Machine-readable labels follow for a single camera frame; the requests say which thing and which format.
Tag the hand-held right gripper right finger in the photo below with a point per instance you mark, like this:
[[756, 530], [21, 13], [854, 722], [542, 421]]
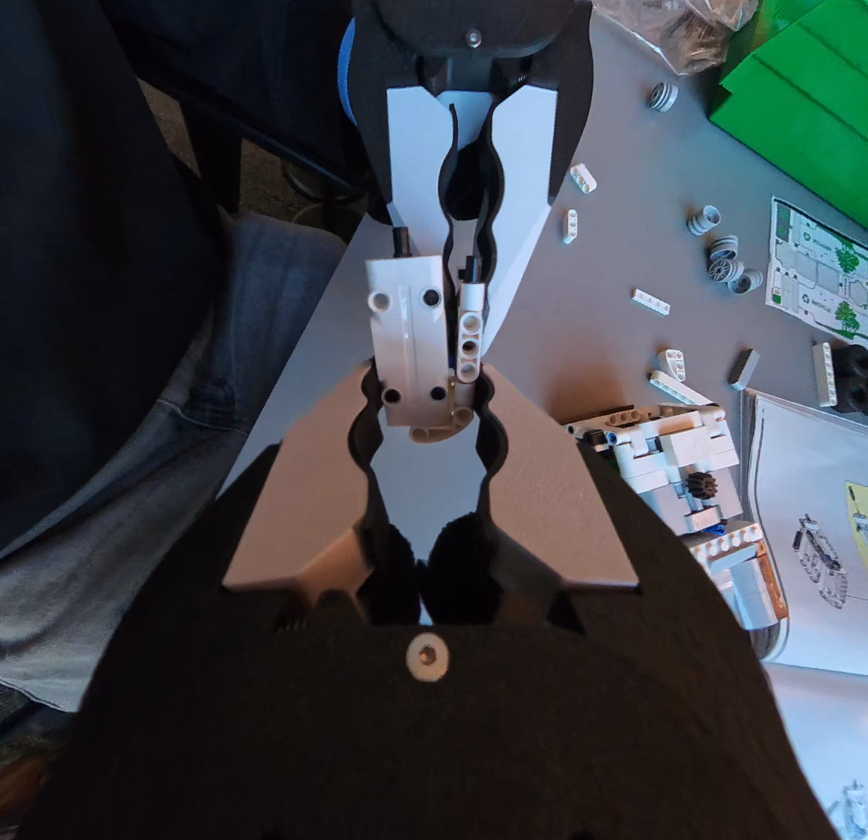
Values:
[[563, 514]]

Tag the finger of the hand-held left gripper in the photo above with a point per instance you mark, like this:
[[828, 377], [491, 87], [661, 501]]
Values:
[[413, 162], [532, 175]]

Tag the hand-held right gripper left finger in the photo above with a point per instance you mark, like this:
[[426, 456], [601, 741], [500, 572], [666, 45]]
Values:
[[298, 514]]

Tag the white angled lego beam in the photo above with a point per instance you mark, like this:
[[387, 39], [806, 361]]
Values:
[[470, 303]]

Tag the white lego panel assembly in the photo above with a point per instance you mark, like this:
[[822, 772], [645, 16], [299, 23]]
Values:
[[407, 338]]

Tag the short white lego beam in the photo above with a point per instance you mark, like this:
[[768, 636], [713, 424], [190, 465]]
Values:
[[583, 177], [569, 226]]

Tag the white green lego truck model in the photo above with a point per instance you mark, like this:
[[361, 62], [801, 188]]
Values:
[[685, 446]]

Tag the white lego plate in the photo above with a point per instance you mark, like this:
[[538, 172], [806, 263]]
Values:
[[651, 301]]

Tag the white curved lego beam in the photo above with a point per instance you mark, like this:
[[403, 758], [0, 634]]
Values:
[[673, 364]]

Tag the grey lego beam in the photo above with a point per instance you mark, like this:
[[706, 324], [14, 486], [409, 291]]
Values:
[[744, 369]]

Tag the white lego beam with holes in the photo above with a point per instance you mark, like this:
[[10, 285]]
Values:
[[825, 373]]

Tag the cluster of black lego tires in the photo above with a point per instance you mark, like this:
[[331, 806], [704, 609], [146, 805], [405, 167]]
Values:
[[851, 379]]

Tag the person's blue jeans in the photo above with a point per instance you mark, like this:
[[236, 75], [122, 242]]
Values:
[[135, 514]]

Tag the black table leg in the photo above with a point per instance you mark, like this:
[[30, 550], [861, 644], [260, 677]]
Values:
[[213, 162]]

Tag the clear plastic bag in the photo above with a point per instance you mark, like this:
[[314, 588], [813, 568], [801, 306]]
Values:
[[678, 19]]

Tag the open instruction booklet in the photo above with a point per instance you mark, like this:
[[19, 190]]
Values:
[[800, 460]]

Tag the green white sticker sheet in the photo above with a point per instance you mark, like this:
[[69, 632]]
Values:
[[814, 270]]

